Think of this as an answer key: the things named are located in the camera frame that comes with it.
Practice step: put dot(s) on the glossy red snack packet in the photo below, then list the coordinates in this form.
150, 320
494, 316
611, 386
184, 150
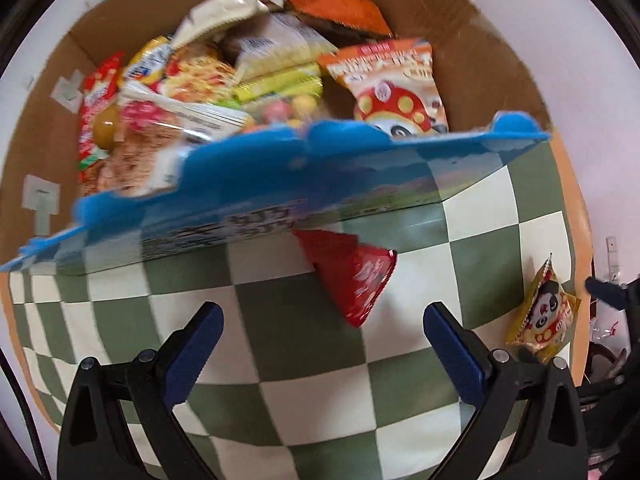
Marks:
355, 275

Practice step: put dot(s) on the orange-red snack packet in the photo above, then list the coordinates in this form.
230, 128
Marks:
335, 5

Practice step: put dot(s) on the pinkish grey snack packet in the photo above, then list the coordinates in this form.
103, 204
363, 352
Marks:
280, 40

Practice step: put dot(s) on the white wall fixture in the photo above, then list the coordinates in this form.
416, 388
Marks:
612, 255

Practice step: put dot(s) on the colourful candy bag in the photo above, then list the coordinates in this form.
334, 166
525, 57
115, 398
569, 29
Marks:
285, 110

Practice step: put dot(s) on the brown cardboard box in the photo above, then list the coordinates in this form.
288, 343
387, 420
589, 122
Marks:
450, 25

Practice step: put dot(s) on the beige snack packet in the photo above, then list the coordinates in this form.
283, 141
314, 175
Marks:
220, 12

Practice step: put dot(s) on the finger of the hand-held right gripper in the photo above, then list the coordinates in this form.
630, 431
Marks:
600, 393
607, 294

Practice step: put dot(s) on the yellow panda snack packet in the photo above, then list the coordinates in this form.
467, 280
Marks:
545, 315

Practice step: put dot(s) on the orange panda snack packet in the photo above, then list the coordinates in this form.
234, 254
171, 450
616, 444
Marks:
390, 75

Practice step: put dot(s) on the clear bread packet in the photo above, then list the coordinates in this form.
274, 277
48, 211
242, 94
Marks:
150, 152

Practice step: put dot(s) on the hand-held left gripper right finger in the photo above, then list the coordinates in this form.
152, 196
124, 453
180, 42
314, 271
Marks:
450, 335

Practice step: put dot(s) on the green white checkered mat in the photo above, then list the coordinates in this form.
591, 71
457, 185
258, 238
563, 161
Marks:
300, 410

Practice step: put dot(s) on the yellow jelly cup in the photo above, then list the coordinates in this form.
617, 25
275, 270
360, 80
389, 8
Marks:
106, 127

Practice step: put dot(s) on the tall red snack packet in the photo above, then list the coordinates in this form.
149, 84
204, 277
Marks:
95, 105

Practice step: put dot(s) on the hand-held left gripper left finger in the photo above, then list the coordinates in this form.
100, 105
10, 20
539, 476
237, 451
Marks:
197, 332

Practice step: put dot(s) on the yellow cheese noodle packet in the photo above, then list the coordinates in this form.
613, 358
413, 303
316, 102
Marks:
200, 75

